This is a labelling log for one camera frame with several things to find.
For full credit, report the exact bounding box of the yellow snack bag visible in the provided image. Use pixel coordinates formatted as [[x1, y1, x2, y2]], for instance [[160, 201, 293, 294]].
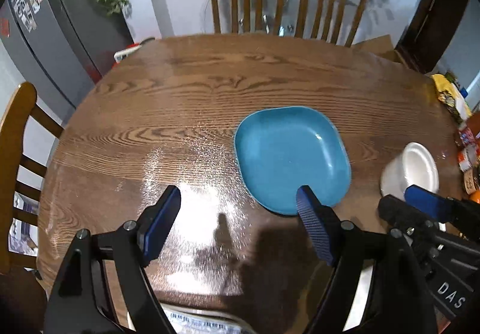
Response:
[[431, 73, 472, 124]]

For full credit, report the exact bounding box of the grey refrigerator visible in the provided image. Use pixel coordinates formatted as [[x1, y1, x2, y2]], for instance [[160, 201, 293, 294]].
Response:
[[1, 0, 132, 121]]

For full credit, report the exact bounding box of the small white ramekin bowl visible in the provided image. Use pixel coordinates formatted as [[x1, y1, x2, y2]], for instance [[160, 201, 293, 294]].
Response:
[[380, 142, 439, 199]]

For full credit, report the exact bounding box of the side wooden chair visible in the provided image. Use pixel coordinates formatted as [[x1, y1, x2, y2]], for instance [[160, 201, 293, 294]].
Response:
[[0, 81, 65, 275]]

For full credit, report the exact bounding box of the blue square plate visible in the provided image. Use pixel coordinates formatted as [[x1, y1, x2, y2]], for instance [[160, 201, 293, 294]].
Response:
[[233, 106, 352, 216]]

